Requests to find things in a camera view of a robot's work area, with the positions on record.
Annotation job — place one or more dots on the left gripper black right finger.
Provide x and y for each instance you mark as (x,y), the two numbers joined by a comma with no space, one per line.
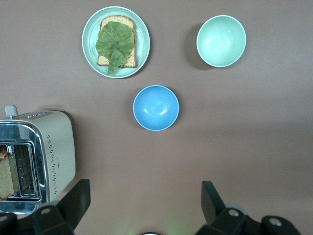
(220,218)

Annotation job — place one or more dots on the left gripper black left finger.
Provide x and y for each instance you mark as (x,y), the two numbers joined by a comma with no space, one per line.
(63,215)

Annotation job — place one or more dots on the blue bowl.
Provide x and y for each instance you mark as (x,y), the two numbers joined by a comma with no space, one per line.
(156,107)

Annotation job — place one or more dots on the pale green bowl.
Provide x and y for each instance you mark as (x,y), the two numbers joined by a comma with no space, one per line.
(221,41)

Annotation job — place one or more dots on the beige chrome toaster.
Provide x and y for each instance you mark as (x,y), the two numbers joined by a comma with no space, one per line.
(61,147)

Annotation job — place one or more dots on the brown bread slice in toaster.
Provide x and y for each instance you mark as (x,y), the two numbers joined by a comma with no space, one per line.
(6,176)

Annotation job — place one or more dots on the brown table cover mat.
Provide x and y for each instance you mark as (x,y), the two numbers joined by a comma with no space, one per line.
(220,147)

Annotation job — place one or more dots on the toasted bread slice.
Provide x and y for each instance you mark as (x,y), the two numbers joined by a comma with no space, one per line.
(130,61)

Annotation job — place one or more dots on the pale green plate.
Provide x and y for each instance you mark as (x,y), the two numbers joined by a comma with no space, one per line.
(88,41)

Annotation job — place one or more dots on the green lettuce leaf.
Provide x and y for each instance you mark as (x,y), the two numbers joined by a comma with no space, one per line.
(115,39)

